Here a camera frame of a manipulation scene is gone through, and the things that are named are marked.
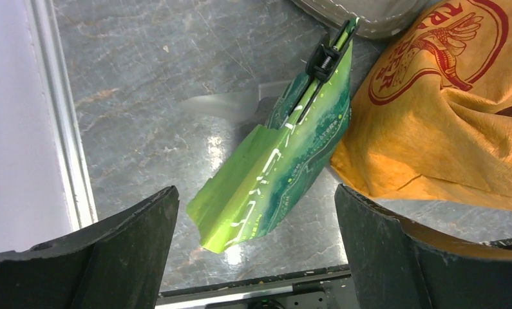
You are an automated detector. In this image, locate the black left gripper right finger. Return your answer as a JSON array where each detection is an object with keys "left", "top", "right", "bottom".
[{"left": 335, "top": 185, "right": 512, "bottom": 308}]

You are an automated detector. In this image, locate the green cat litter bag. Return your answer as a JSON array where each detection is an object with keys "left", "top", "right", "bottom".
[{"left": 186, "top": 17, "right": 360, "bottom": 254}]

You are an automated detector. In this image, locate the orange paper tote bag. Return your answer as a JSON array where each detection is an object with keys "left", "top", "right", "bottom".
[{"left": 330, "top": 0, "right": 512, "bottom": 211}]

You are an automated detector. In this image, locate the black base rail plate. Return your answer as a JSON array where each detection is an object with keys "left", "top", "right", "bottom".
[{"left": 155, "top": 265, "right": 360, "bottom": 308}]

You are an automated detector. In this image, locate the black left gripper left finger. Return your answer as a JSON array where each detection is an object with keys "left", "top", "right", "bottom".
[{"left": 0, "top": 186, "right": 180, "bottom": 308}]

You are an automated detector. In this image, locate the black bag clip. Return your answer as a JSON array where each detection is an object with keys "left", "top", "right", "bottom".
[{"left": 296, "top": 17, "right": 359, "bottom": 124}]

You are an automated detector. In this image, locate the brown translucent litter box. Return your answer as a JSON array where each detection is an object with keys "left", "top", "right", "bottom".
[{"left": 292, "top": 0, "right": 431, "bottom": 40}]

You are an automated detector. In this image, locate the aluminium frame post left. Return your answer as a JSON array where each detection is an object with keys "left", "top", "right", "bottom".
[{"left": 24, "top": 1, "right": 99, "bottom": 231}]

